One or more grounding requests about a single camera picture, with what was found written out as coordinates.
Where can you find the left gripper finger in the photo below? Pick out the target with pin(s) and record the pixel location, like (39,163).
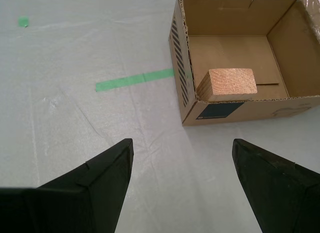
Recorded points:
(75,200)
(280,193)

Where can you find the light wooden block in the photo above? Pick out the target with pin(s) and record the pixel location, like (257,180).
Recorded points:
(232,83)

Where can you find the brown cardboard box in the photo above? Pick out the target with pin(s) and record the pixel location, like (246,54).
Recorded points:
(225,20)

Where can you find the white plastic table cover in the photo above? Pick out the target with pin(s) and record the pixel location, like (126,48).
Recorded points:
(75,130)

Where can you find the long green tape strip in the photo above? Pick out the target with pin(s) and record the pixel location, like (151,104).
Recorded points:
(130,80)

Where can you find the green tape piece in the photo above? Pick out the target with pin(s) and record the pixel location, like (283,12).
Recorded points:
(23,21)

